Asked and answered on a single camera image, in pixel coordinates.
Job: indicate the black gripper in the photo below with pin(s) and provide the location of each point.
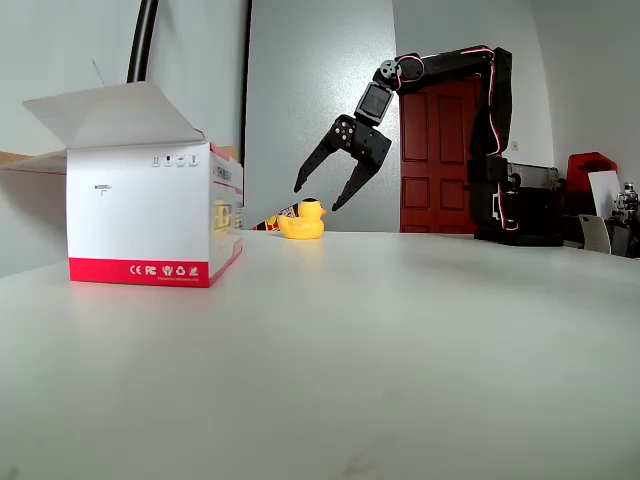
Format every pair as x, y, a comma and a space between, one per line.
369, 143

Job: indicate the yellow rubber duck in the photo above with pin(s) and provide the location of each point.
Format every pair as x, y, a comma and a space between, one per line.
300, 227

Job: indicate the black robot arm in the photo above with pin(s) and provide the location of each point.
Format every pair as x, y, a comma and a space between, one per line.
500, 100

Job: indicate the open cardboard box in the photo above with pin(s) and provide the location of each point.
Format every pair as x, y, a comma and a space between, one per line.
140, 215

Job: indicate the red panelled door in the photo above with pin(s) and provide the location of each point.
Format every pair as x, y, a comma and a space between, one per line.
425, 150

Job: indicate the red yellow printed carton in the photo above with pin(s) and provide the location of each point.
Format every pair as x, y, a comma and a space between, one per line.
270, 222

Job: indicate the clear acrylic case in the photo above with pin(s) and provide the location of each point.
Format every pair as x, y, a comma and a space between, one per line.
540, 175

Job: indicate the red translucent printer hood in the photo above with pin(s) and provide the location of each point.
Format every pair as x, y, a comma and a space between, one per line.
595, 161

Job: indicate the white flat panel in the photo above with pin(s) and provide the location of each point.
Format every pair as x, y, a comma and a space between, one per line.
602, 192

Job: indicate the white chair back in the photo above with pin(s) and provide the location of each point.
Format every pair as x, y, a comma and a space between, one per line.
595, 235

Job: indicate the grey microscope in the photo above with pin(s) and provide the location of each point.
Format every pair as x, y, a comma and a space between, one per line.
629, 200

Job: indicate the black camera stand pole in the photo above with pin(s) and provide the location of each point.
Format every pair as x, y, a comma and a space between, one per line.
142, 40

